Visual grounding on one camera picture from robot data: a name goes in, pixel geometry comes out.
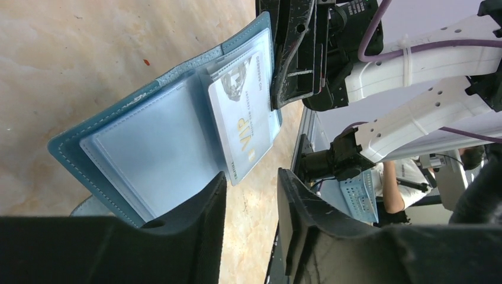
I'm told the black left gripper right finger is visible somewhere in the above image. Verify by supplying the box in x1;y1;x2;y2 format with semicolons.
277;169;501;283

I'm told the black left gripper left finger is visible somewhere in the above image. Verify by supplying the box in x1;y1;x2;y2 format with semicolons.
1;173;227;283

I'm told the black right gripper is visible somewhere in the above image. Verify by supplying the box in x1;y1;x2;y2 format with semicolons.
256;0;378;112

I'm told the teal card holder wallet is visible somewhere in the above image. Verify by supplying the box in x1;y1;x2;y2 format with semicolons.
47;12;282;227

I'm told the white VIP card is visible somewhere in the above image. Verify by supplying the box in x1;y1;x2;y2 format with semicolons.
208;50;273;185

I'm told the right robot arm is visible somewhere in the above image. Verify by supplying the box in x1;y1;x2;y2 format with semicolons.
256;1;501;182

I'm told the blue perforated basket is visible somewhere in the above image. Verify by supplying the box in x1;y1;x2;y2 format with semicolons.
312;170;379;223

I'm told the person in white shirt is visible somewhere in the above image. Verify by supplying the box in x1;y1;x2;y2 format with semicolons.
371;157;435;227

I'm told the aluminium frame rail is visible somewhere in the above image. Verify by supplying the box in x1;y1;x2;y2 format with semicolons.
264;107;323;283

